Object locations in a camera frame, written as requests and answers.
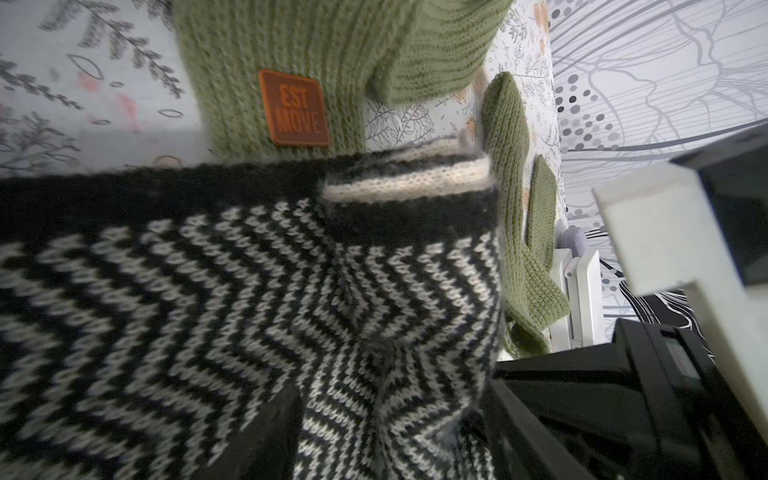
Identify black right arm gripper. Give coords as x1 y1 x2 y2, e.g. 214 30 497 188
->
492 320 767 479

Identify black white patterned knit scarf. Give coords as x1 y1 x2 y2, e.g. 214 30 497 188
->
1 138 503 479

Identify green knit scarf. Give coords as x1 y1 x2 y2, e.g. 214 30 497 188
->
173 1 569 358

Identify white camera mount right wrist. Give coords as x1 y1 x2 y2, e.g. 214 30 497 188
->
592 122 768 445

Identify white purple flat objects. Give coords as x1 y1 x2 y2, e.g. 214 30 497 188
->
548 226 609 352

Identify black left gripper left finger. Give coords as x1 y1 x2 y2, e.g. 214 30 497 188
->
192 383 303 480

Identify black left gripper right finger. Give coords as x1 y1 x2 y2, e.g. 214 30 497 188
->
481 380 593 480

